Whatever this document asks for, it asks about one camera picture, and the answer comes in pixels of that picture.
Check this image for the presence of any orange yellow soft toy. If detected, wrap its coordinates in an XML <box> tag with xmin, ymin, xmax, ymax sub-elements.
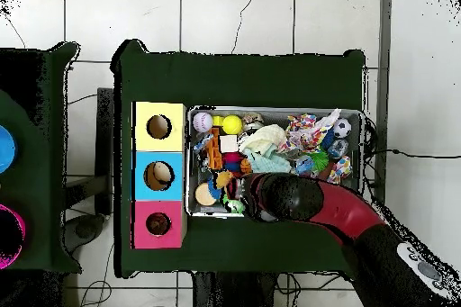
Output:
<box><xmin>215</xmin><ymin>170</ymin><xmax>234</xmax><ymax>189</ymax></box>

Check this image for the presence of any wooden box with three holes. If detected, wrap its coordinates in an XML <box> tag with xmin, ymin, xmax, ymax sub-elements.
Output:
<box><xmin>131</xmin><ymin>100</ymin><xmax>188</xmax><ymax>249</ymax></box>

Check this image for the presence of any shallow silver mesh bin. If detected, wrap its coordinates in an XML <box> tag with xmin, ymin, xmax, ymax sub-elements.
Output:
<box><xmin>185</xmin><ymin>104</ymin><xmax>365</xmax><ymax>219</ymax></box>

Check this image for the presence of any tan round disc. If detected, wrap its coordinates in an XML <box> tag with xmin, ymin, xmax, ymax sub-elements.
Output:
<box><xmin>194</xmin><ymin>182</ymin><xmax>216</xmax><ymax>207</ymax></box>

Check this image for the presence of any mint green cloth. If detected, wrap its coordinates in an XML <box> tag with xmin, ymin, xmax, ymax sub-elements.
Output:
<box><xmin>244</xmin><ymin>148</ymin><xmax>292</xmax><ymax>175</ymax></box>

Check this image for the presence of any cream cloth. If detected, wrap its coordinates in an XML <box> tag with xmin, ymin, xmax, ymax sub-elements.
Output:
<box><xmin>239</xmin><ymin>123</ymin><xmax>288</xmax><ymax>155</ymax></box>

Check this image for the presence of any yellow tennis ball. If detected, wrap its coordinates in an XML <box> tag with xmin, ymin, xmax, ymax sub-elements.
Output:
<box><xmin>221</xmin><ymin>114</ymin><xmax>244</xmax><ymax>136</ymax></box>

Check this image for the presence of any white baseball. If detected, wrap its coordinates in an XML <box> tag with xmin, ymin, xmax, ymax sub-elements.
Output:
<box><xmin>192</xmin><ymin>111</ymin><xmax>214</xmax><ymax>133</ymax></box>

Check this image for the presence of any polka dot cloth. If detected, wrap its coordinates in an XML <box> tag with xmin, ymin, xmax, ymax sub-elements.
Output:
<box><xmin>278</xmin><ymin>107</ymin><xmax>341</xmax><ymax>155</ymax></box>

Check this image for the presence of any dark green table cloth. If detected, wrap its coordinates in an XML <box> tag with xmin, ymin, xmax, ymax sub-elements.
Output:
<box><xmin>111</xmin><ymin>39</ymin><xmax>366</xmax><ymax>278</ymax></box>
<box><xmin>0</xmin><ymin>41</ymin><xmax>82</xmax><ymax>274</ymax></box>

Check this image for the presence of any magenta bowl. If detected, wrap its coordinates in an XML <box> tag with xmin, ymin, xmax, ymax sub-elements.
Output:
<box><xmin>0</xmin><ymin>203</ymin><xmax>26</xmax><ymax>270</ymax></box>

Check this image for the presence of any blue bowl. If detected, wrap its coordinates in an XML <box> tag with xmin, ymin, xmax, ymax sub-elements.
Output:
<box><xmin>0</xmin><ymin>124</ymin><xmax>18</xmax><ymax>175</ymax></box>

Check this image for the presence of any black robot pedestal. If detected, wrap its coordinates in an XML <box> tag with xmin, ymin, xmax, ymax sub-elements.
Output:
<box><xmin>192</xmin><ymin>272</ymin><xmax>278</xmax><ymax>307</ymax></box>

